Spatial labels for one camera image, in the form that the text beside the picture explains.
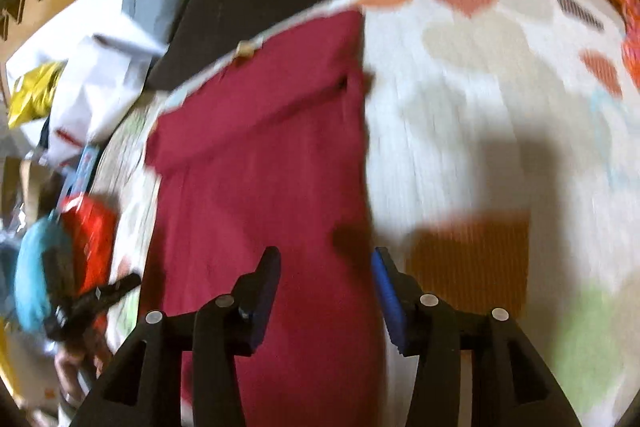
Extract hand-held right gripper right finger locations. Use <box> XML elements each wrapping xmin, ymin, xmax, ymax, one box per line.
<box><xmin>371</xmin><ymin>246</ymin><xmax>582</xmax><ymax>427</ymax></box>

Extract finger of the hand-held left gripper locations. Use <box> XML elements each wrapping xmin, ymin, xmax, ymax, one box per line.
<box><xmin>59</xmin><ymin>273</ymin><xmax>143</xmax><ymax>339</ymax></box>

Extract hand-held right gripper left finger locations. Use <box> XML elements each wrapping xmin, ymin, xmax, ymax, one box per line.
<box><xmin>70</xmin><ymin>246</ymin><xmax>282</xmax><ymax>427</ymax></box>

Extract maroon garment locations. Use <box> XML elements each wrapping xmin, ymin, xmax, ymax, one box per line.
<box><xmin>142</xmin><ymin>9</ymin><xmax>388</xmax><ymax>427</ymax></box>

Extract person's left hand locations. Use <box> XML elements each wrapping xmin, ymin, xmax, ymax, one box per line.
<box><xmin>52</xmin><ymin>341</ymin><xmax>113</xmax><ymax>408</ymax></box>

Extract red packet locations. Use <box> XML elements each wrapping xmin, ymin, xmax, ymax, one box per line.
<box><xmin>60</xmin><ymin>194</ymin><xmax>118</xmax><ymax>303</ymax></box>

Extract blue printed strip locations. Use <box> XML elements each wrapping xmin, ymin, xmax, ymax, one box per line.
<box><xmin>60</xmin><ymin>144</ymin><xmax>103</xmax><ymax>212</ymax></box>

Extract heart printed blanket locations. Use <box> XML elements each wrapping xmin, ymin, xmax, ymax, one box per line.
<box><xmin>95</xmin><ymin>0</ymin><xmax>640</xmax><ymax>427</ymax></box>

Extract yellow packet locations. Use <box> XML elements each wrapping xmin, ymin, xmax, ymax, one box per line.
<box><xmin>7</xmin><ymin>62</ymin><xmax>66</xmax><ymax>130</ymax></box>

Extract white plastic bag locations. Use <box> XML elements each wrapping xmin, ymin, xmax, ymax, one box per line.
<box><xmin>5</xmin><ymin>0</ymin><xmax>168</xmax><ymax>168</ymax></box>

